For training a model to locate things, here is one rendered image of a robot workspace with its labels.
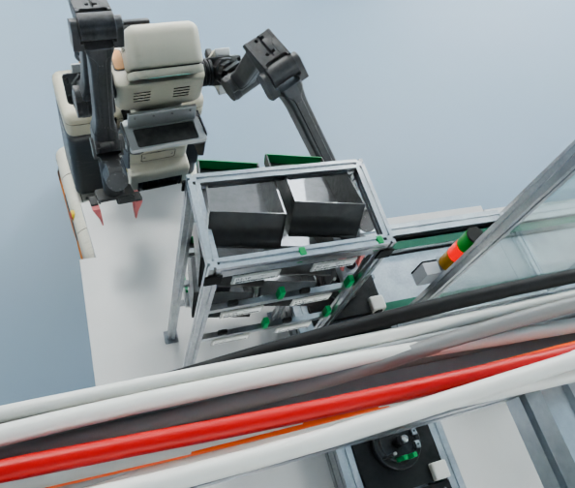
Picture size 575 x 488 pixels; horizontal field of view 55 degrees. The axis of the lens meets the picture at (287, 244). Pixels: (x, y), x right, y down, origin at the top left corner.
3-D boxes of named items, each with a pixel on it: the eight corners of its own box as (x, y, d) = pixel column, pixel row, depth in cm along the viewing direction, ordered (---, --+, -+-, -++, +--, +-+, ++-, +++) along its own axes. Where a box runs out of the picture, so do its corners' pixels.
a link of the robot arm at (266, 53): (274, 15, 130) (239, 39, 129) (306, 66, 133) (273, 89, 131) (244, 64, 174) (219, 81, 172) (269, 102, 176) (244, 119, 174)
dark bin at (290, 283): (241, 235, 149) (244, 212, 144) (287, 236, 152) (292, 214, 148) (256, 306, 126) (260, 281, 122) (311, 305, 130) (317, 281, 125)
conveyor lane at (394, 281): (284, 269, 184) (290, 255, 176) (490, 236, 212) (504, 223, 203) (309, 350, 172) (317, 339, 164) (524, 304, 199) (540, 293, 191)
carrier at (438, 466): (339, 411, 155) (353, 401, 145) (412, 392, 163) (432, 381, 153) (368, 503, 145) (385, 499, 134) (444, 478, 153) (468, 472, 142)
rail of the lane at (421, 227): (265, 255, 185) (272, 239, 176) (483, 223, 214) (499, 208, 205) (269, 269, 183) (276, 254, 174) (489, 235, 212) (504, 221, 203)
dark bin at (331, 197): (263, 163, 122) (268, 132, 117) (319, 166, 125) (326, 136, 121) (287, 236, 99) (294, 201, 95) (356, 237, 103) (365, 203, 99)
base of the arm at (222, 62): (238, 53, 179) (203, 57, 175) (248, 56, 173) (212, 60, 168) (241, 81, 183) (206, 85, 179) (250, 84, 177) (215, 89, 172)
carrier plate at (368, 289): (290, 256, 177) (291, 253, 175) (357, 246, 184) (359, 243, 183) (312, 325, 166) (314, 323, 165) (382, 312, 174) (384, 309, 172)
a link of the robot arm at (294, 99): (288, 50, 136) (254, 74, 135) (299, 51, 131) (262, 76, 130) (353, 186, 159) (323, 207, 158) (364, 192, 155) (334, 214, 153)
